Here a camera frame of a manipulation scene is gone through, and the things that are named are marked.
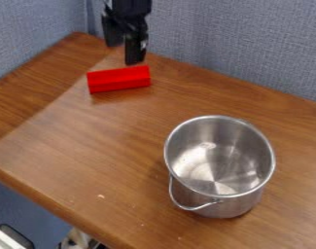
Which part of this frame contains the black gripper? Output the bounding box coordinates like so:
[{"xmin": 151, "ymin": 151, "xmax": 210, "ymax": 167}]
[{"xmin": 102, "ymin": 0, "xmax": 152, "ymax": 65}]

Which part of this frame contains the red rectangular block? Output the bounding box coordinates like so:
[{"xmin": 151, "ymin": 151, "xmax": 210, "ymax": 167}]
[{"xmin": 86, "ymin": 65, "xmax": 151, "ymax": 93}]

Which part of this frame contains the stainless steel pot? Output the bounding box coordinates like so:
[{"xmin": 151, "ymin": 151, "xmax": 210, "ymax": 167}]
[{"xmin": 163, "ymin": 115, "xmax": 275, "ymax": 219}]

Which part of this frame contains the white object under table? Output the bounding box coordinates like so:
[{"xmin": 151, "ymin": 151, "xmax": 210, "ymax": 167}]
[{"xmin": 57, "ymin": 227, "xmax": 106, "ymax": 249}]

